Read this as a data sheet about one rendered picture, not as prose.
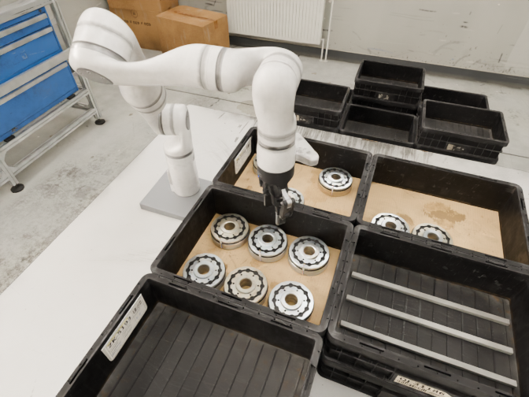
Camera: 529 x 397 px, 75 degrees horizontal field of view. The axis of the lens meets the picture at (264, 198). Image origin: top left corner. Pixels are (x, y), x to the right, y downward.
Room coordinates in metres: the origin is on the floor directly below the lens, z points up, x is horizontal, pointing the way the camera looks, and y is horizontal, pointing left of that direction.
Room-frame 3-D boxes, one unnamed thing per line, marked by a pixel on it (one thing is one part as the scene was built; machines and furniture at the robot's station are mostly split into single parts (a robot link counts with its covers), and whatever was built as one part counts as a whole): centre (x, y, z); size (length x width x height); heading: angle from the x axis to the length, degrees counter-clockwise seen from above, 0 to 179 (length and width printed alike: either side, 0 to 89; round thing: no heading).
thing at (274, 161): (0.54, -0.04, 1.18); 0.11 x 0.09 x 0.06; 114
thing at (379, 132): (1.68, -0.65, 0.31); 0.40 x 0.30 x 0.34; 70
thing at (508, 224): (0.62, -0.46, 0.87); 0.40 x 0.30 x 0.11; 69
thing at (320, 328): (0.49, 0.02, 0.92); 0.40 x 0.30 x 0.02; 69
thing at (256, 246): (0.56, -0.01, 0.86); 0.10 x 0.10 x 0.01
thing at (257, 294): (0.42, 0.04, 0.86); 0.10 x 0.10 x 0.01
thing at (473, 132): (1.54, -1.02, 0.37); 0.40 x 0.30 x 0.45; 70
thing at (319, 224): (0.49, 0.02, 0.87); 0.40 x 0.30 x 0.11; 69
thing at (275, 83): (0.52, -0.02, 1.28); 0.09 x 0.07 x 0.15; 166
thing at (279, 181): (0.53, -0.02, 1.11); 0.08 x 0.08 x 0.09
